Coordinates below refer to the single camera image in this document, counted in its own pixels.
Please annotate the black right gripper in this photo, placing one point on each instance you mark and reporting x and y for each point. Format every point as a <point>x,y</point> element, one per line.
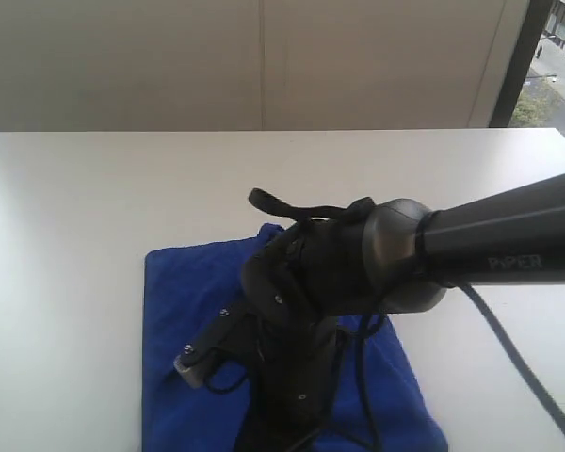
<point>292,380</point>

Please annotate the blue microfiber towel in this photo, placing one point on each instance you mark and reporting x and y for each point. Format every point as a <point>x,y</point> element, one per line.
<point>184,290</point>

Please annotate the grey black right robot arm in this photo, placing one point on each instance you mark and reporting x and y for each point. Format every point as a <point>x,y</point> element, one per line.
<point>375,260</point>

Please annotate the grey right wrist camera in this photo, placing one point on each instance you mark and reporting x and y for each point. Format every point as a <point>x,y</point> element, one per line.
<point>230,337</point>

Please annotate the dark window frame post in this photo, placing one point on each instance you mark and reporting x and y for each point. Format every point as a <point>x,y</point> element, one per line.
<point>525,47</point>

